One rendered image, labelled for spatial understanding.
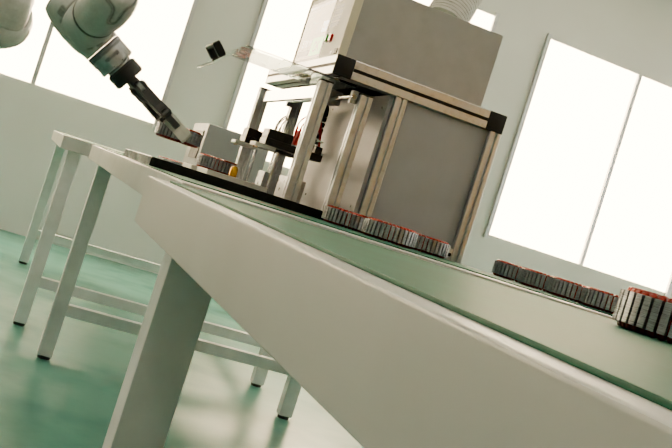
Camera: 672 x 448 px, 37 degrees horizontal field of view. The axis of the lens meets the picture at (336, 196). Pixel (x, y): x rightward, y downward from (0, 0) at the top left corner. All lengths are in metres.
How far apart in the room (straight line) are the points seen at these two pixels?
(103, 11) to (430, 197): 0.84
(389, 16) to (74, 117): 4.86
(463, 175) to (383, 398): 2.07
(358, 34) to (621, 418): 2.21
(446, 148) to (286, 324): 1.94
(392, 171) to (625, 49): 6.24
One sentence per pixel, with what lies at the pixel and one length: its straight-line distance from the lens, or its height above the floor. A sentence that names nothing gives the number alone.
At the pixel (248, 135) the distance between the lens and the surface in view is 2.65.
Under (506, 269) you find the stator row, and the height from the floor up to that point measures 0.77.
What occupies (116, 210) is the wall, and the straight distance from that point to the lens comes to 7.15.
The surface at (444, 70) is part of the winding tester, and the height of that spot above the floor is 1.18.
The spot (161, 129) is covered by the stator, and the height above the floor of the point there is 0.84.
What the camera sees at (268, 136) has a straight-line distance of 2.41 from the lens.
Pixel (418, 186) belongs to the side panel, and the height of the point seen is 0.89.
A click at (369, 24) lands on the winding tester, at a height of 1.22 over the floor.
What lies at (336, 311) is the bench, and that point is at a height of 0.73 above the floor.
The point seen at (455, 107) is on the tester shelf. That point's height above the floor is 1.09.
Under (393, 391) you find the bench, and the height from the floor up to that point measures 0.72.
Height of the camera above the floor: 0.77
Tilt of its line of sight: 1 degrees up
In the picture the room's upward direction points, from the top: 18 degrees clockwise
